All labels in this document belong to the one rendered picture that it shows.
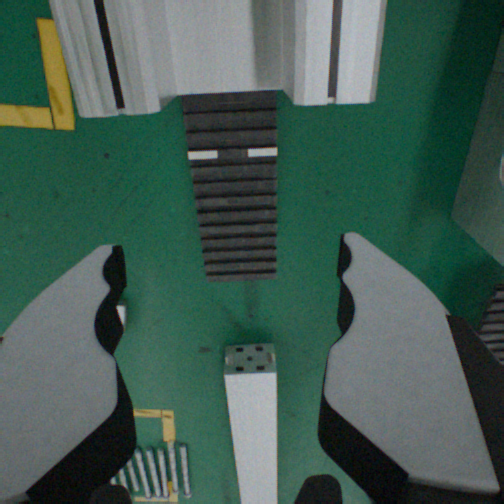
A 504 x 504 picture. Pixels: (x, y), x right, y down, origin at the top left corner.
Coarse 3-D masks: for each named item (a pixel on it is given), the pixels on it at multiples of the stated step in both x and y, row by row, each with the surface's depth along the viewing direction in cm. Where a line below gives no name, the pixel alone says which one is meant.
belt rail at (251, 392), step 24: (240, 360) 28; (264, 360) 28; (240, 384) 27; (264, 384) 28; (240, 408) 29; (264, 408) 29; (240, 432) 31; (264, 432) 31; (240, 456) 33; (264, 456) 33; (240, 480) 36; (264, 480) 36
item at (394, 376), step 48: (384, 288) 9; (384, 336) 7; (432, 336) 7; (336, 384) 6; (384, 384) 6; (432, 384) 6; (336, 432) 6; (384, 432) 6; (432, 432) 6; (480, 432) 6; (384, 480) 6; (432, 480) 5; (480, 480) 5
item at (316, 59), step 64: (64, 0) 10; (128, 0) 10; (192, 0) 13; (256, 0) 13; (320, 0) 10; (384, 0) 10; (128, 64) 11; (192, 64) 14; (256, 64) 14; (320, 64) 11
